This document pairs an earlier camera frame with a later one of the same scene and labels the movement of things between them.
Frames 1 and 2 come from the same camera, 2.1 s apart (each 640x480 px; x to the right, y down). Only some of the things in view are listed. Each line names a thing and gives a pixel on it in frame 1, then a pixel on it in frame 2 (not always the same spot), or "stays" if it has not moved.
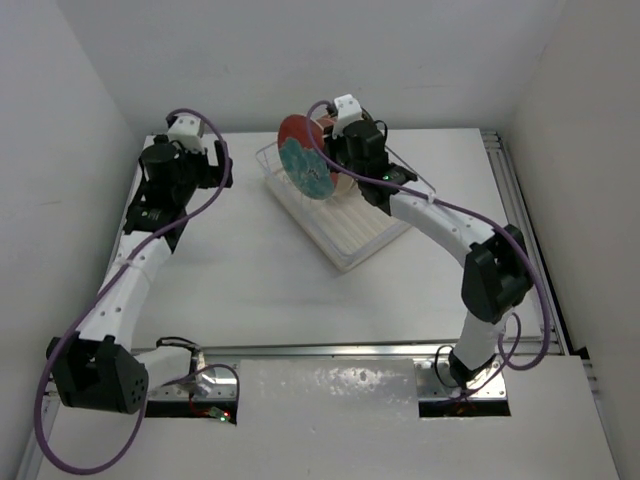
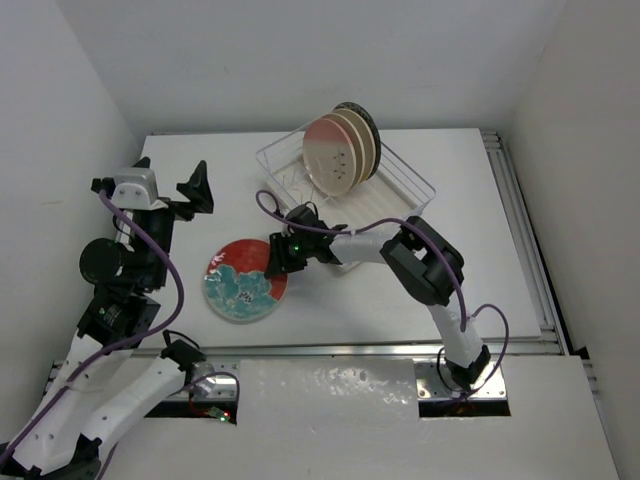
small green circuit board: x=219 y=414 stays
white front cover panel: x=351 y=419 stays
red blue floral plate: x=308 y=171 to x=236 y=285
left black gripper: x=213 y=176 to x=198 y=188
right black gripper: x=330 y=145 to x=281 y=262
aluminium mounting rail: x=470 y=369 stays
